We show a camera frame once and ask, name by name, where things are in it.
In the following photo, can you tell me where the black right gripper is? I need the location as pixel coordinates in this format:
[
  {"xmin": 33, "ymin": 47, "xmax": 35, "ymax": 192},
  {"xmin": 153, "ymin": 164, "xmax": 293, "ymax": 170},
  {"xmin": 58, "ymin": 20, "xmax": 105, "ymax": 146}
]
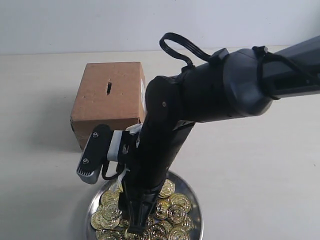
[{"xmin": 117, "ymin": 119, "xmax": 195, "ymax": 234}]

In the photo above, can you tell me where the brown cardboard slotted box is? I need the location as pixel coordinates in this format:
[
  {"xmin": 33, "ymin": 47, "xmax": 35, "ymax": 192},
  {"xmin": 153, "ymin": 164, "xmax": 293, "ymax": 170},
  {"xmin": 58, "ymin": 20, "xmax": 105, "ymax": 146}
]
[{"xmin": 70, "ymin": 61, "xmax": 146, "ymax": 149}]

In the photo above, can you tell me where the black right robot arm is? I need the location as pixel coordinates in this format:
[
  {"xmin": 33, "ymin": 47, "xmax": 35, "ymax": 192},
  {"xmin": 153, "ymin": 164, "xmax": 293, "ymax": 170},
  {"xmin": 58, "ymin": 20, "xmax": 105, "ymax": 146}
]
[{"xmin": 120, "ymin": 32, "xmax": 320, "ymax": 234}]

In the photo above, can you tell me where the gold coin left centre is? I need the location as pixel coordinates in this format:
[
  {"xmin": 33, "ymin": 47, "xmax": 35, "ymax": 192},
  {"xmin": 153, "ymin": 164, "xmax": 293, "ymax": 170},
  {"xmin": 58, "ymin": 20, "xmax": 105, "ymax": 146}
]
[{"xmin": 102, "ymin": 200, "xmax": 122, "ymax": 221}]

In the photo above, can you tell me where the gold coin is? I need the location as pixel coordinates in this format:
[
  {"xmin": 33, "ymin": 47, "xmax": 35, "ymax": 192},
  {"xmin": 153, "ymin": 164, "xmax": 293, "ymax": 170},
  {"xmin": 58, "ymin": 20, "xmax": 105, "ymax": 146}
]
[
  {"xmin": 167, "ymin": 204, "xmax": 186, "ymax": 225},
  {"xmin": 153, "ymin": 199, "xmax": 170, "ymax": 220},
  {"xmin": 102, "ymin": 200, "xmax": 122, "ymax": 221}
]

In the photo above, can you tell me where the gold coin right centre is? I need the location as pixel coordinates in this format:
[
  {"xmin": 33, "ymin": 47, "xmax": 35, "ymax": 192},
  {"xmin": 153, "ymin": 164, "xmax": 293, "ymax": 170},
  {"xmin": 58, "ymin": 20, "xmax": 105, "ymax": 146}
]
[{"xmin": 153, "ymin": 199, "xmax": 170, "ymax": 220}]

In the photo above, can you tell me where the round steel plate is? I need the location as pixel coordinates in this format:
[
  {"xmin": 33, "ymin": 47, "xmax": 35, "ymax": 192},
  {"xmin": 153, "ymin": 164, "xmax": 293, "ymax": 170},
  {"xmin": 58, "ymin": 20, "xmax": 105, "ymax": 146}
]
[{"xmin": 83, "ymin": 171, "xmax": 203, "ymax": 240}]

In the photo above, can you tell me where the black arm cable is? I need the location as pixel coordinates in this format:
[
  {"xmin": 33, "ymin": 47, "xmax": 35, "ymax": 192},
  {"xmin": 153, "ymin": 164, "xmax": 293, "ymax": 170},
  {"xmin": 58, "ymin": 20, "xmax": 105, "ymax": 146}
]
[{"xmin": 158, "ymin": 32, "xmax": 226, "ymax": 68}]

